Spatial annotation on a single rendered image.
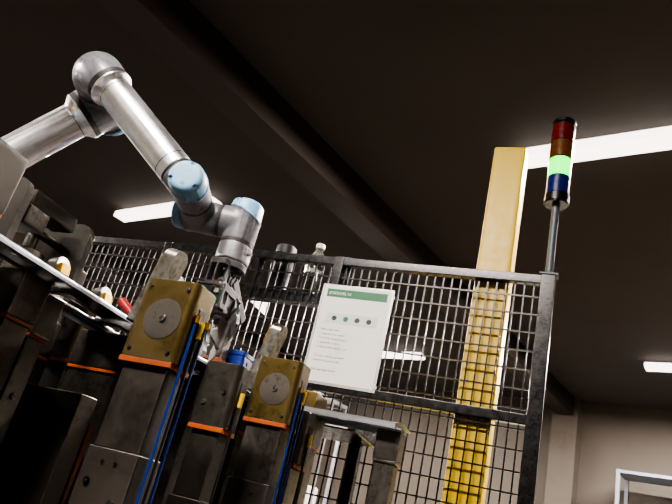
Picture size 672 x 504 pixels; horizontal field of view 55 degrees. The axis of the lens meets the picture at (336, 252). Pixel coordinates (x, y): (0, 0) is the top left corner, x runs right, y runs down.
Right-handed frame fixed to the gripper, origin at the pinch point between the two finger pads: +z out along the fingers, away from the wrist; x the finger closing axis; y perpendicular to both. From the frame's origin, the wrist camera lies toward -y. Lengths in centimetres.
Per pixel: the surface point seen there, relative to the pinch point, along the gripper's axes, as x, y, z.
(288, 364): 22.3, 8.6, 1.2
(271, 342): 17.1, 7.4, -2.7
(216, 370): 15.9, 22.1, 7.2
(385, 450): 37.8, -12.7, 10.4
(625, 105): 86, -151, -183
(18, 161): 21, 77, 2
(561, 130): 63, -54, -97
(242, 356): -11.6, -36.1, -9.3
